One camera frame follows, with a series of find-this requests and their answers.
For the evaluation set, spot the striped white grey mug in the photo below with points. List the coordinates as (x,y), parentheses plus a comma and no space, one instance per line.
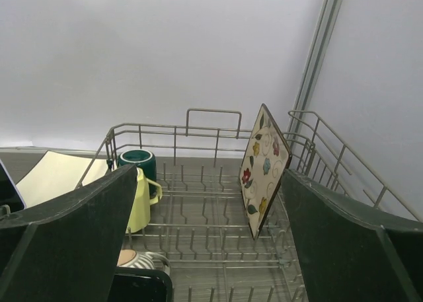
(130,258)

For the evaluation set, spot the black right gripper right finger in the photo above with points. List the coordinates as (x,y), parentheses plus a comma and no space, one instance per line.
(349,251)

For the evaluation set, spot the dark green mug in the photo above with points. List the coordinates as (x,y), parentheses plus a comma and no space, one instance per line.
(141,158)

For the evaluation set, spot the grey wire dish rack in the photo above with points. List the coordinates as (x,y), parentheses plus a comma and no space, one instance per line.
(199,224)

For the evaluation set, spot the aluminium corner frame post right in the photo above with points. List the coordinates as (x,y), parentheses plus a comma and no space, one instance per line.
(317,52)

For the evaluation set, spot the yellow faceted mug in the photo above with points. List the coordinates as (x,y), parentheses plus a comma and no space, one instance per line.
(140,215)

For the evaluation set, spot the cream square plate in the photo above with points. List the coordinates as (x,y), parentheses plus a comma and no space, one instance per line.
(56,174)

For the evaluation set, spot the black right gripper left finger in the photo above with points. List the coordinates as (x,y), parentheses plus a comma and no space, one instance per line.
(67,249)

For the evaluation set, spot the floral square plate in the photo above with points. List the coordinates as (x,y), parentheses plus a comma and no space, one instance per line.
(266,157)

